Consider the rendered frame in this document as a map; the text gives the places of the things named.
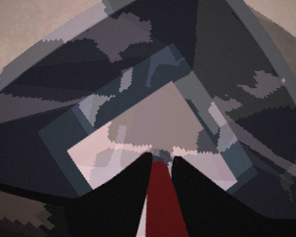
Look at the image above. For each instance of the red peg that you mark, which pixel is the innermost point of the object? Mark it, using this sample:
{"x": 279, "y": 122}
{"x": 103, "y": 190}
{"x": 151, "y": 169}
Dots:
{"x": 163, "y": 213}

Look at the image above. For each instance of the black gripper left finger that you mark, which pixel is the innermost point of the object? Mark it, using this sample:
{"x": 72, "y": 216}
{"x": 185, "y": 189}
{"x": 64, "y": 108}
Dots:
{"x": 111, "y": 210}

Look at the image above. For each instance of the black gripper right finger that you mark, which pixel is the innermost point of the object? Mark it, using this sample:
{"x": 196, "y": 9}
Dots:
{"x": 209, "y": 211}

